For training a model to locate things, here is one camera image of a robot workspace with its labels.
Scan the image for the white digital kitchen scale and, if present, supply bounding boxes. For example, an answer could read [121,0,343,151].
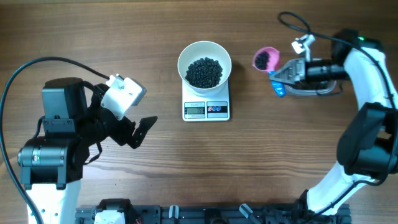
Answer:
[182,81,230,122]

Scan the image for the clear plastic container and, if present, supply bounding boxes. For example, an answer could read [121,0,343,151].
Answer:
[284,81,337,96]

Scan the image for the white bowl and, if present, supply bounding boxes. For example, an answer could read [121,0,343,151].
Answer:
[177,40,232,94]

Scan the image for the black beans in scoop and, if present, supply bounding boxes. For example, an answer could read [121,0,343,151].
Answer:
[254,52,269,70]

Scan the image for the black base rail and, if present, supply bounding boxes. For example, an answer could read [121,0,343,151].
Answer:
[75,198,352,224]

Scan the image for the black beans in bowl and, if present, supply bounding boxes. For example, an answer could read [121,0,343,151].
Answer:
[185,57,223,89]

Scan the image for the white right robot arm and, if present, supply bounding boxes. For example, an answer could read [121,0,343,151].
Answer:
[269,29,397,218]

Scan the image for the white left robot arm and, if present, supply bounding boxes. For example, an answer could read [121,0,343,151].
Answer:
[18,75,157,223]

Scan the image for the pink scoop with blue handle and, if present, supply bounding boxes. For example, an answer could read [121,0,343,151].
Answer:
[252,47,286,98]

